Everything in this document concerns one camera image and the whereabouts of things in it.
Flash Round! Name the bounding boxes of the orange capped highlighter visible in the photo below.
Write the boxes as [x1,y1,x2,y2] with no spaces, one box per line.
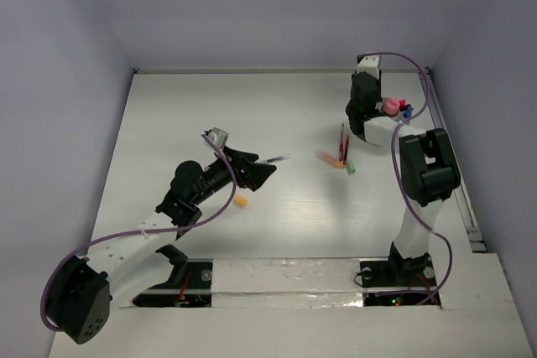
[233,195,248,209]

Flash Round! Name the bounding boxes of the orange pastel highlighter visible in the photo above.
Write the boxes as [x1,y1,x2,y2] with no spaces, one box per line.
[315,150,345,169]

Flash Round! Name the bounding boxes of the clear blue capped pen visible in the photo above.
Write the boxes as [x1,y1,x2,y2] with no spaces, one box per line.
[402,106,414,122]

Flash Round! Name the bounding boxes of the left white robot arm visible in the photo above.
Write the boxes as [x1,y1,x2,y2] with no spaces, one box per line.
[40,147,277,345]

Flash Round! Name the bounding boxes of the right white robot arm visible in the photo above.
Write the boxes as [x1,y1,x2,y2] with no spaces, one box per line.
[346,70,461,286]

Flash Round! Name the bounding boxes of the dark blue gel pen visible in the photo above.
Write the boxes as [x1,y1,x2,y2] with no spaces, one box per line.
[257,154,292,164]

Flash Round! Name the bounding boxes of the red gel pen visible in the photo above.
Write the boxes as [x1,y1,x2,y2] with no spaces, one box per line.
[338,123,345,162]
[343,134,350,166]

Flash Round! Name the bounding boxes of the white round pen holder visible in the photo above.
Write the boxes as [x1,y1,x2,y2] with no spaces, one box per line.
[364,101,414,147]

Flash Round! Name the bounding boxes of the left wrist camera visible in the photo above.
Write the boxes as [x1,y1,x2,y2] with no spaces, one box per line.
[201,127,229,150]

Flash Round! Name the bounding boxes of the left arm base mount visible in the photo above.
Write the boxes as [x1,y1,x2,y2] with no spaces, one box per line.
[132,245,213,308]

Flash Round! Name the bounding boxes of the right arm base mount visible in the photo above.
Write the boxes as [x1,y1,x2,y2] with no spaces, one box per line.
[353,259,441,307]

